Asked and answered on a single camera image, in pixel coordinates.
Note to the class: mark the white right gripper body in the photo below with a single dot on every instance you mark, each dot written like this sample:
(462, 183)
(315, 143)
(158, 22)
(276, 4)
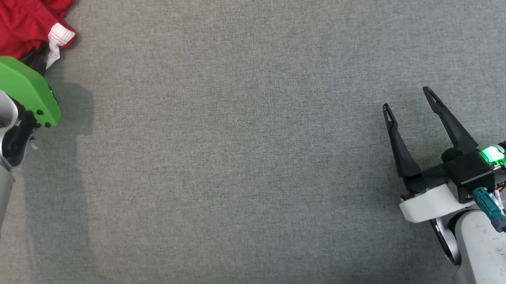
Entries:
(428, 203)

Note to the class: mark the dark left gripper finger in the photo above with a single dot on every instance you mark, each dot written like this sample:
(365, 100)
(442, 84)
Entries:
(39, 58)

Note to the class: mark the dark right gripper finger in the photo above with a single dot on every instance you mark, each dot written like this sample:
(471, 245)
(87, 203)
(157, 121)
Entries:
(400, 150)
(452, 130)

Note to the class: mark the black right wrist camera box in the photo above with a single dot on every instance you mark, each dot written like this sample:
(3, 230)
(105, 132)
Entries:
(470, 172)

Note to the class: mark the red shorts with white stripe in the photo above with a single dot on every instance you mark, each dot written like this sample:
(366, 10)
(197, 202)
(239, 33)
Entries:
(12, 20)

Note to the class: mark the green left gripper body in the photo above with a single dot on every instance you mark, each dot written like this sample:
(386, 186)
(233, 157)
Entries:
(16, 82)

